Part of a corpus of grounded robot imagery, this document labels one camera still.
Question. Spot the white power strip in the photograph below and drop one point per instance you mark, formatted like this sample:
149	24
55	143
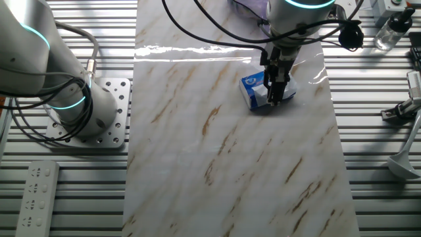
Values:
36	197

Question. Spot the marble pattern mat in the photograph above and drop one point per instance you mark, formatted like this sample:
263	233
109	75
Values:
197	164

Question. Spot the clear spray bottle black cap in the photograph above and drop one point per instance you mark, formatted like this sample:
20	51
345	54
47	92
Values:
391	34

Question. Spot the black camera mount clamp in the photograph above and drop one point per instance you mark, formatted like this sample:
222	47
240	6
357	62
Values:
396	113

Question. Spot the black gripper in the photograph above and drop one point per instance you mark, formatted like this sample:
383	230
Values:
279	59

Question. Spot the silver depth camera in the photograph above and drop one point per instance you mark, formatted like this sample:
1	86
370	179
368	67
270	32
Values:
415	84

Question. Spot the purple translucent plastic bag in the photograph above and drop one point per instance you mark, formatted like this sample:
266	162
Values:
253	6

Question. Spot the blue white tissue pack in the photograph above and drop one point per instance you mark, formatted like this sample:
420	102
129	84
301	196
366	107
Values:
251	92

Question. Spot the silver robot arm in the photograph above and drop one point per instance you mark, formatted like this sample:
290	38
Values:
33	66

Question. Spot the grey button control box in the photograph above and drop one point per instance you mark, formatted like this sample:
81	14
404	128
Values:
383	10

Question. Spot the grey plastic ladle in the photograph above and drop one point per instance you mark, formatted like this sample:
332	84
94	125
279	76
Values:
402	166

